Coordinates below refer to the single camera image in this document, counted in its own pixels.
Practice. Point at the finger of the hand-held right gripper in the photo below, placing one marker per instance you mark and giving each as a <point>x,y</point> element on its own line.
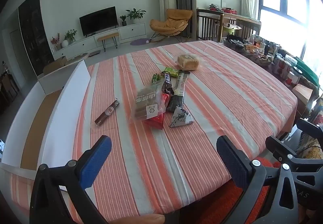
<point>277,147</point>
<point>309,127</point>

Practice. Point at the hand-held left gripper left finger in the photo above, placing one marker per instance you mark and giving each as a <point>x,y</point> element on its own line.
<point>96,161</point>

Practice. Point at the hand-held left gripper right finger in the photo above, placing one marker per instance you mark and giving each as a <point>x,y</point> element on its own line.
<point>232,161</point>

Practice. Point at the white cardboard box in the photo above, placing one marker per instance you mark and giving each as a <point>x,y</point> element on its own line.
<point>60,118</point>

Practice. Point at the red snack packet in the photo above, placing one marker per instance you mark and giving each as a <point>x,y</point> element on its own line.
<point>157,120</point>

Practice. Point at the clear packet of brown slices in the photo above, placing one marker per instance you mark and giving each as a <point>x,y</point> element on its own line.
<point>147,103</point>

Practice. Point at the long clear and black packet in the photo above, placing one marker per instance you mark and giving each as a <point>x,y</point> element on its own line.
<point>180,85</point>

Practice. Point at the green corn sausage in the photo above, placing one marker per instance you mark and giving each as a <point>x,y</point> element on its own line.
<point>156,78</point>

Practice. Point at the person's left hand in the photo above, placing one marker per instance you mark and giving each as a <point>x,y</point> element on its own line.
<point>151,219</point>

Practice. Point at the floral cloth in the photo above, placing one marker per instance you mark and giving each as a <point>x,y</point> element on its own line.
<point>316,118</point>

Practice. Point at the orange fuzzy cushion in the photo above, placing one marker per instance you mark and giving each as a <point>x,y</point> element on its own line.
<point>222,206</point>

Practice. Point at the brown sausage stick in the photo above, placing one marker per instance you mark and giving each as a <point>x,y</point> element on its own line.
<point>107,112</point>

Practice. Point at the white triangular snack packet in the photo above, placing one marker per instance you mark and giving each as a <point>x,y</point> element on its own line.
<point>180,118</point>

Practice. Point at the wicker basket of mixed packets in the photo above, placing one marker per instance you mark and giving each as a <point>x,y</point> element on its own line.
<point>258,56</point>

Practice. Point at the black chocolate bar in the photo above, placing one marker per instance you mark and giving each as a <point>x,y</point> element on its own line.
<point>167,82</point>

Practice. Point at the brown cardboard box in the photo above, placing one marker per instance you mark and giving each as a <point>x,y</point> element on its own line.
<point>56,62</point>

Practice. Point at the bread loaf in clear bag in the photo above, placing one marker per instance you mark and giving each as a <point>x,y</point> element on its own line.
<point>188,62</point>

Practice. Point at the green snack packet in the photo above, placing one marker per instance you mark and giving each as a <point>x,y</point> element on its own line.
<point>171,71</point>

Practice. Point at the wicker basket of dark packets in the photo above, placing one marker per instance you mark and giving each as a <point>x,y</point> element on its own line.
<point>234,42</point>

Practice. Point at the wooden chair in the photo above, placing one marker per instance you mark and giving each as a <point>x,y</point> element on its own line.
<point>208,24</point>
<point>248,28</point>

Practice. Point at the wooden bench with metal legs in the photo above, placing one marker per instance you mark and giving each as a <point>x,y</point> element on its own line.
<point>108,35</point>

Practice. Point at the purple round rug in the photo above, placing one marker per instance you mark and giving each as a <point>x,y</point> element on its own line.
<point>138,42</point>

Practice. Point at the green plastic stool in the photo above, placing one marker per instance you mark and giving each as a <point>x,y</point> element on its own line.
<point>231,27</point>

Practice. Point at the red flowers in vase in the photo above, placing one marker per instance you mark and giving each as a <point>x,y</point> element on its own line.
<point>55,41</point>

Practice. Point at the green plant in white vase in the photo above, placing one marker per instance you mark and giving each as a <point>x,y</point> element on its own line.
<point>69,36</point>

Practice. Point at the white television cabinet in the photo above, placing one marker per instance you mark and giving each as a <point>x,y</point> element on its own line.
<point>131,31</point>

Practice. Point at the dark display cabinet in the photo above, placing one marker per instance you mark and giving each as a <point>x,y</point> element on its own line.
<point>32,37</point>

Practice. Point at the black television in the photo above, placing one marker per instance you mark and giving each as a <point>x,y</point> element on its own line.
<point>98,21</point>

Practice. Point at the small green potted plant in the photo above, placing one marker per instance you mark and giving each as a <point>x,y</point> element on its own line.
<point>123,18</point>

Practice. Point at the large green potted plant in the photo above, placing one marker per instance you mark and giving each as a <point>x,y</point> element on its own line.
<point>135,13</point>

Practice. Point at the orange rocking chair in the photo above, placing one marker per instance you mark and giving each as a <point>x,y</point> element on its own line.
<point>171,19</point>

